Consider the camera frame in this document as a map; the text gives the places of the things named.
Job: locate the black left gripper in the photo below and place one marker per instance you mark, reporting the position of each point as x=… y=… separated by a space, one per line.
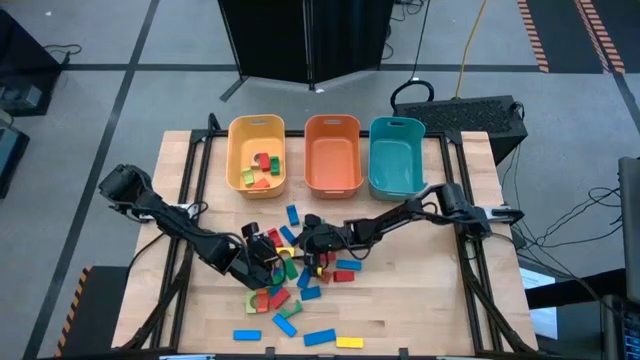
x=247 y=265

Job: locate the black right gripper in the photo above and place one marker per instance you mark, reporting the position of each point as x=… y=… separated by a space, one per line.
x=325 y=239

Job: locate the red rectangular block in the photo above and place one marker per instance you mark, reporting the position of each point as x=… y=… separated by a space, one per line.
x=279 y=298
x=264 y=162
x=274 y=237

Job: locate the yellow arch block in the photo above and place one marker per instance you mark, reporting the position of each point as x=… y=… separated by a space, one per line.
x=285 y=249

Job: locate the orange rectangular block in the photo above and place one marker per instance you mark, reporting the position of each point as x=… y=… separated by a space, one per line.
x=262 y=300

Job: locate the blue rectangular block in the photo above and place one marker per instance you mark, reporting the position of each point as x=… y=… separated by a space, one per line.
x=284 y=325
x=247 y=335
x=287 y=234
x=303 y=278
x=348 y=264

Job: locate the small orange wedge block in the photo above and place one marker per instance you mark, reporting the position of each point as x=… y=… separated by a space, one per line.
x=260 y=183

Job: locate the small light green block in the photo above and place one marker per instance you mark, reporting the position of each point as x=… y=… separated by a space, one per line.
x=247 y=176

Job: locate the natural wood arch block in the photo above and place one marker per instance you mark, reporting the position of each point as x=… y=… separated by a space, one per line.
x=256 y=159

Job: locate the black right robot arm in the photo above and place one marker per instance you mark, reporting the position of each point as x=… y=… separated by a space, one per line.
x=400 y=215

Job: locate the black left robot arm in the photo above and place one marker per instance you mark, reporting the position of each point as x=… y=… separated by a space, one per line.
x=175 y=222

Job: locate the small red block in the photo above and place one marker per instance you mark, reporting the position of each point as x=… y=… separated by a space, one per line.
x=328 y=256

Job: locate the long blue block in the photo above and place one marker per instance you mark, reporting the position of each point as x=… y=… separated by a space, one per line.
x=275 y=289

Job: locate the green rectangular block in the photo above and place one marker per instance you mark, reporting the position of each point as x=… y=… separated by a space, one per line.
x=290 y=268

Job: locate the blue wedge block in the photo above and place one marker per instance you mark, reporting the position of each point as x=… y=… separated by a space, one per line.
x=310 y=293

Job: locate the red wedge block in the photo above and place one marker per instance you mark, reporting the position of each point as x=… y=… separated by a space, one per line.
x=343 y=276

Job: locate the large blue flat block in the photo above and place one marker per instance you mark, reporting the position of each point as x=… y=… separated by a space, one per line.
x=319 y=337

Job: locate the yellow flat block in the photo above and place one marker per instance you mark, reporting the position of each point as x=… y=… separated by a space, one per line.
x=349 y=342

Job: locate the orange plastic bin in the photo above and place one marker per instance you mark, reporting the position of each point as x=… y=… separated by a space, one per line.
x=332 y=165

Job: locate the teal plastic bin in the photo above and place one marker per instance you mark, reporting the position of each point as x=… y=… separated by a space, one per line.
x=395 y=165

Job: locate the yellow plastic bin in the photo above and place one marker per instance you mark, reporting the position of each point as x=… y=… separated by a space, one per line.
x=250 y=142

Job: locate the black hazard-striped floor mat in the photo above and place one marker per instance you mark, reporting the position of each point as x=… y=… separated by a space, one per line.
x=95 y=310

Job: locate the black computer case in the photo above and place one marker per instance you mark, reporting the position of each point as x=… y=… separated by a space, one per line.
x=460 y=120

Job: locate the black curtain panel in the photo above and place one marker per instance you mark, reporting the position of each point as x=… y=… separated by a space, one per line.
x=350 y=35
x=270 y=40

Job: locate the white paper sheet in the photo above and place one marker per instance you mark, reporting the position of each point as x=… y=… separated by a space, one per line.
x=545 y=322

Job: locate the dark monitor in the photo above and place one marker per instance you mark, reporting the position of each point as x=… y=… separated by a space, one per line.
x=10 y=155

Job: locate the grey monitor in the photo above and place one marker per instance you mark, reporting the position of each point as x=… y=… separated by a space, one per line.
x=631 y=225

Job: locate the black equipment cart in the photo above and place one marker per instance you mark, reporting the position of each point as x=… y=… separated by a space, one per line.
x=25 y=60

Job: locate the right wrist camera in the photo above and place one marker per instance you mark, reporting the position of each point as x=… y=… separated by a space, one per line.
x=312 y=220

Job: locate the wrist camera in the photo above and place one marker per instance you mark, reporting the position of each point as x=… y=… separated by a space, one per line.
x=312 y=220
x=250 y=230

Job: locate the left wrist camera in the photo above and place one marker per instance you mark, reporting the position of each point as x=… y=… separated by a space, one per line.
x=250 y=230

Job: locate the black table frame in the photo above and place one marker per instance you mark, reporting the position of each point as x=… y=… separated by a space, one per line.
x=440 y=134

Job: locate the black divider post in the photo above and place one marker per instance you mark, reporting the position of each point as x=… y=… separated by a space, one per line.
x=310 y=50

